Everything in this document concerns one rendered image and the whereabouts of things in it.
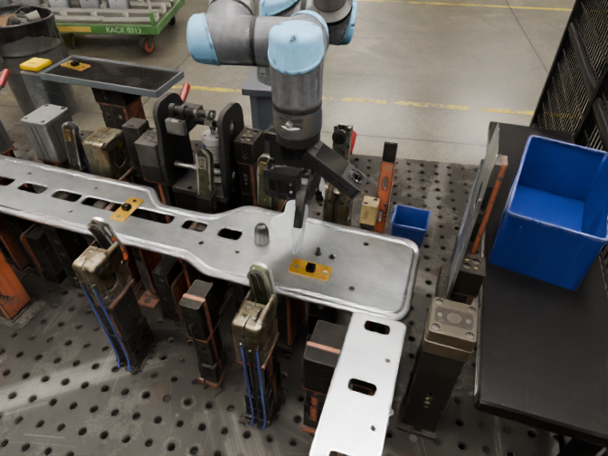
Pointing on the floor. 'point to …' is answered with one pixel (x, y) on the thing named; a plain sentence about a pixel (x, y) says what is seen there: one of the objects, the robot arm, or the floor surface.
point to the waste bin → (30, 48)
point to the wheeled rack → (157, 12)
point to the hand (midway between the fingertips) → (311, 228)
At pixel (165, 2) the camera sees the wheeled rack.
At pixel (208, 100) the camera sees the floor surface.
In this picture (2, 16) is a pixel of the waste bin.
